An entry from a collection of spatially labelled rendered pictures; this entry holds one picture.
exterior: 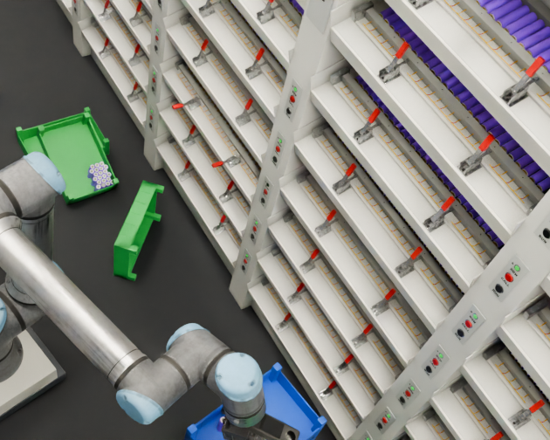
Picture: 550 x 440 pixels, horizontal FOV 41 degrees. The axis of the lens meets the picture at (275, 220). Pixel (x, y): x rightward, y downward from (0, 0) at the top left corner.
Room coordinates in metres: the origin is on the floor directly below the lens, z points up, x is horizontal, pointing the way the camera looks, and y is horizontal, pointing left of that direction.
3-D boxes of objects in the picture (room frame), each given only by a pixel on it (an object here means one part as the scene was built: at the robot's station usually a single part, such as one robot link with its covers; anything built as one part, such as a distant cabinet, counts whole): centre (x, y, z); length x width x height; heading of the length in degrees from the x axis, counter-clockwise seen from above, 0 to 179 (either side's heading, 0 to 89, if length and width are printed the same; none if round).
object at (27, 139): (1.76, 0.89, 0.04); 0.30 x 0.20 x 0.08; 137
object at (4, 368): (0.81, 0.71, 0.17); 0.19 x 0.19 x 0.10
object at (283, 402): (0.70, -0.12, 0.52); 0.30 x 0.20 x 0.08; 145
